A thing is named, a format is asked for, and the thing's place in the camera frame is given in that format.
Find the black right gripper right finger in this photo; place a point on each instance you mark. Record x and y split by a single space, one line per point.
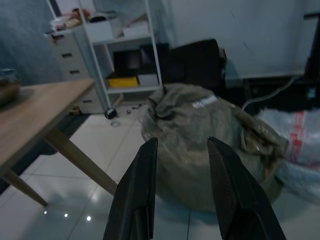
232 190

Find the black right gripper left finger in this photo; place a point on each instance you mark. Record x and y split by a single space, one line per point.
136 190

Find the grey-green woven sack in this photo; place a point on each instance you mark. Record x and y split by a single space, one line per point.
197 140

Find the white woven sack red print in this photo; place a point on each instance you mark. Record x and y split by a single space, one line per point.
297 147

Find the yellow flat box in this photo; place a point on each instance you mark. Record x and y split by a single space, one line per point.
123 81

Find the wooden table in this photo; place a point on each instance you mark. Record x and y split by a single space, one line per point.
37 117

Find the white drawer cabinet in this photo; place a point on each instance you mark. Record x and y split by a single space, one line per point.
72 67

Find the white metal shelf rack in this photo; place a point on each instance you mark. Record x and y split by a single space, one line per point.
125 47

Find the white flat box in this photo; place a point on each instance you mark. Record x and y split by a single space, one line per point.
136 30

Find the white storage box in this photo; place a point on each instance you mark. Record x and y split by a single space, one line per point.
100 29

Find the glass bowl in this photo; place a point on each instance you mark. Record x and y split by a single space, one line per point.
8 85

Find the black stand frame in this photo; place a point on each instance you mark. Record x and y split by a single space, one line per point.
311 50

